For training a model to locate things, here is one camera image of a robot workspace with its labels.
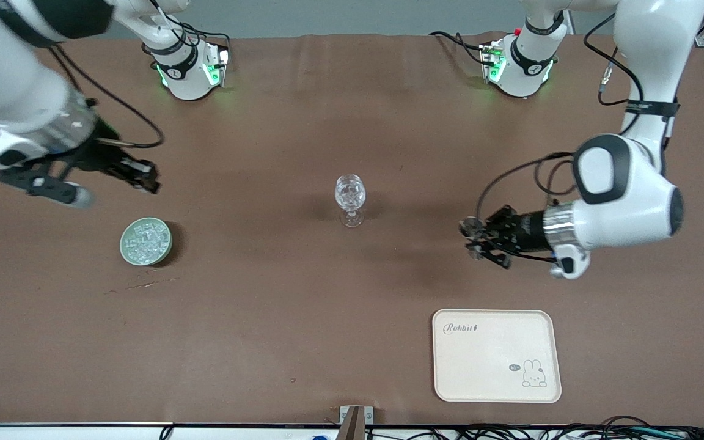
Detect steel double jigger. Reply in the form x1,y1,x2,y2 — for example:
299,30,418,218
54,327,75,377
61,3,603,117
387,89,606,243
459,217,485,260

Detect clear ice cubes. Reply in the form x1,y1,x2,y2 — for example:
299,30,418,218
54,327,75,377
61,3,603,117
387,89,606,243
127,223,168,263

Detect clear wine glass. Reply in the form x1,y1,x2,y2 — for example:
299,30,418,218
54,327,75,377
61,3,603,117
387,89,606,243
334,174,367,228

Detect green round bowl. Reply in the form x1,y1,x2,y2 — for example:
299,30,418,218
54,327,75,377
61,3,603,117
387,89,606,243
120,218,173,266

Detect cream rabbit print tray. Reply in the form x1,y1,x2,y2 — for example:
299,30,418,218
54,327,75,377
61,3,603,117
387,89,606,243
431,309,562,404

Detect metal base connector plate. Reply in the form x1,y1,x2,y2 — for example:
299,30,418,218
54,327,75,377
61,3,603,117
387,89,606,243
204,44,230,87
479,40,505,83

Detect brown table cover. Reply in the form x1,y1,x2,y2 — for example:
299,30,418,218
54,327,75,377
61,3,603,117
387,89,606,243
0,31,704,427

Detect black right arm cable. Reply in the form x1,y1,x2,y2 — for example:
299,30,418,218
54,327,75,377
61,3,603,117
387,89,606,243
46,43,164,149

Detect black base cable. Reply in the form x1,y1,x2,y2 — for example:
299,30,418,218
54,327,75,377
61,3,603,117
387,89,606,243
178,23,232,51
430,31,494,65

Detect black cable bundle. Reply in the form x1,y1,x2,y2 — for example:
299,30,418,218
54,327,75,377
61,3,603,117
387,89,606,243
364,416,704,440

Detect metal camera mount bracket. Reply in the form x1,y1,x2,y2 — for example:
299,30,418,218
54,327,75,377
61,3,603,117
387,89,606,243
339,405,374,440

